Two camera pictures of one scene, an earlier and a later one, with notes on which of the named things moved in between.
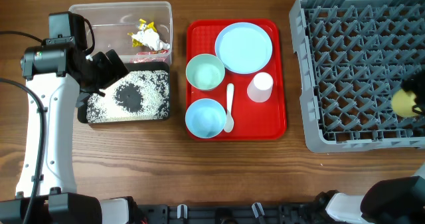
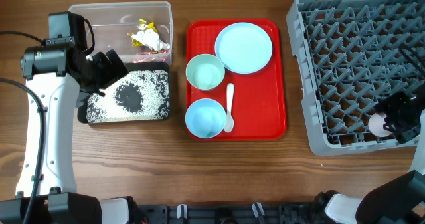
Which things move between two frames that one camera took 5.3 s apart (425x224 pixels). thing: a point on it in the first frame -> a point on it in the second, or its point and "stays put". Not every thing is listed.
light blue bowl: [205, 118] stays put
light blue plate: [244, 47] stays put
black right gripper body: [416, 84] -> [402, 117]
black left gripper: [108, 70] stays put
